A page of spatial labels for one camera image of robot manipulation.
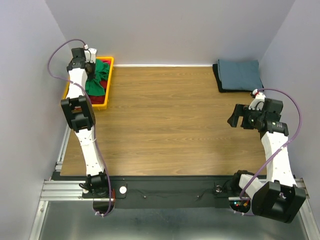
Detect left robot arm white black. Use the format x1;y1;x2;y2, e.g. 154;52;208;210
60;45;111;198

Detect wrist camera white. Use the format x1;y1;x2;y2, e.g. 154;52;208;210
248;89;266;111
84;47;97;64

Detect aluminium rail frame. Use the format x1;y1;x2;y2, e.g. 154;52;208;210
30;129;320;240

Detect yellow plastic bin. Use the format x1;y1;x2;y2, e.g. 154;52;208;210
62;56;115;111

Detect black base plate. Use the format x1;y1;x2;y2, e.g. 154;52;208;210
82;175;261;210

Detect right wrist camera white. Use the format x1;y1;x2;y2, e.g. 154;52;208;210
248;89;266;111

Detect folded blue grey t shirt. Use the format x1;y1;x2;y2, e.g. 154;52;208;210
217;59;263;91

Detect green t shirt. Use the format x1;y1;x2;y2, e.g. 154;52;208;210
85;59;110;97

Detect dark red t shirt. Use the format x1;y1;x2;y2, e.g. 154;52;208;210
89;95;106;105

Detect pink t shirt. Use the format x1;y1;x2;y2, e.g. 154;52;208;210
101;59;111;66

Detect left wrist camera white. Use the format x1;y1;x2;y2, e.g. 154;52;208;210
84;47;97;64

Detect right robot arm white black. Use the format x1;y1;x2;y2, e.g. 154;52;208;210
227;97;306;223

